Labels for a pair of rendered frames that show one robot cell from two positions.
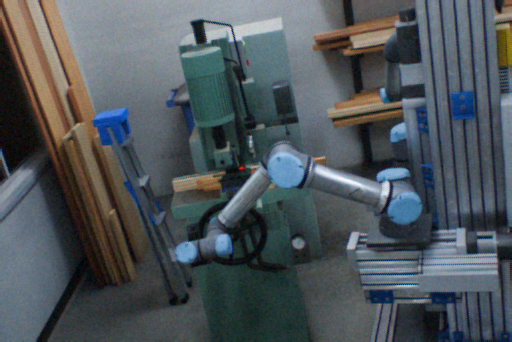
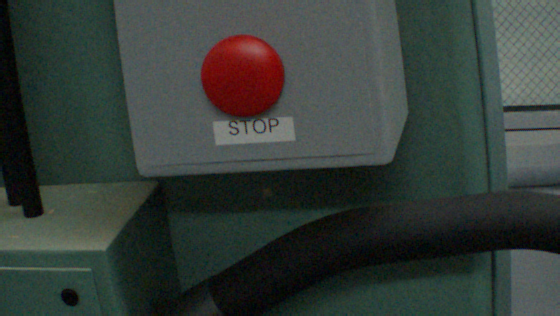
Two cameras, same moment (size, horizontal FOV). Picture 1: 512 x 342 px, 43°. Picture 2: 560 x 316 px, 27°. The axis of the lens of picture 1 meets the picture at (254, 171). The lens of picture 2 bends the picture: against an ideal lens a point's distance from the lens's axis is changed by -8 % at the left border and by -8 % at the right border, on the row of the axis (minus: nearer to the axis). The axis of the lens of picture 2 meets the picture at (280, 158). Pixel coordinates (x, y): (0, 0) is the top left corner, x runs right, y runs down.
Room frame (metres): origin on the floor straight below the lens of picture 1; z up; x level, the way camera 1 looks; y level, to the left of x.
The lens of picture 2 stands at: (3.17, -0.49, 1.47)
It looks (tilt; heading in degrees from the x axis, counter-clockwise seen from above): 18 degrees down; 101
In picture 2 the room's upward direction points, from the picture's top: 8 degrees counter-clockwise
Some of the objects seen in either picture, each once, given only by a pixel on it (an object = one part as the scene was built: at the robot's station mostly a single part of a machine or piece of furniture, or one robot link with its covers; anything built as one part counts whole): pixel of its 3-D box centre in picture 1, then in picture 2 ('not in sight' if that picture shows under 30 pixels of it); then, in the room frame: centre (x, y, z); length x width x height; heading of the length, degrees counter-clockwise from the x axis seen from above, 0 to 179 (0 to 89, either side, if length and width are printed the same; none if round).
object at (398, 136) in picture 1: (406, 139); not in sight; (2.63, -0.66, 0.98); 0.13 x 0.12 x 0.14; 84
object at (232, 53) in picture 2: not in sight; (242, 75); (3.08, -0.07, 1.36); 0.03 x 0.01 x 0.03; 177
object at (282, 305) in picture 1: (251, 274); not in sight; (2.89, 0.12, 0.36); 0.58 x 0.45 x 0.71; 177
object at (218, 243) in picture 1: (215, 244); not in sight; (2.11, 0.19, 0.93); 0.11 x 0.11 x 0.08; 85
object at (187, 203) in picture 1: (240, 196); not in sight; (2.66, 0.08, 0.87); 0.61 x 0.30 x 0.06; 87
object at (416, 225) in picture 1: (398, 215); not in sight; (2.17, -0.48, 0.87); 0.15 x 0.15 x 0.10
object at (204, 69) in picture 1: (208, 87); not in sight; (2.77, 0.12, 1.35); 0.18 x 0.18 x 0.31
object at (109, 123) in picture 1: (145, 208); not in sight; (3.48, 0.65, 0.58); 0.27 x 0.25 x 1.16; 83
